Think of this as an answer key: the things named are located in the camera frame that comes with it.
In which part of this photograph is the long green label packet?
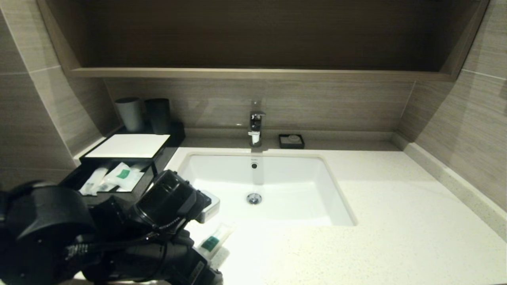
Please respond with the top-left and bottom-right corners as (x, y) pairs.
(196, 222), (235, 260)

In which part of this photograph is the black glossy drawer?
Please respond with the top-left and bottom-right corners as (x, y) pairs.
(59, 159), (157, 206)

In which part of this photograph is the long plain frosted packet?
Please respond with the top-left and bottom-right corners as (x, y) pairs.
(97, 164), (149, 194)

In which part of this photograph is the long dental kit packet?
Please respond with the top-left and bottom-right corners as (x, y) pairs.
(79, 166), (110, 196)

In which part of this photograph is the dark tumbler cup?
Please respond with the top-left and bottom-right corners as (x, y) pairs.
(145, 98), (172, 135)

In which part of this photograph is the black box white ribbed top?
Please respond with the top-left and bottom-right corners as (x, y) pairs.
(79, 122), (186, 177)

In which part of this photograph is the small green label packet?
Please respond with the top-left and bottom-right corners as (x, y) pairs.
(118, 176), (145, 193)

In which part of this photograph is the white sink basin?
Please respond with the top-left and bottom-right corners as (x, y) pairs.
(174, 152), (357, 227)

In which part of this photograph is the black soap dish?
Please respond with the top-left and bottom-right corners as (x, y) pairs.
(278, 134), (305, 150)

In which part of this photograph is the chrome faucet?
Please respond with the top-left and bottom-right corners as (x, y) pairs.
(248, 101), (267, 148)

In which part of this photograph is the grey cup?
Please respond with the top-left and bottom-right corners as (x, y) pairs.
(115, 97), (145, 132)

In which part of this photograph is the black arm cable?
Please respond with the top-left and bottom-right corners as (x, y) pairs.
(65, 218), (187, 283)

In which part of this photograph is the wooden wall shelf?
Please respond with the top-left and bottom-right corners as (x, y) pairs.
(38, 0), (491, 83)

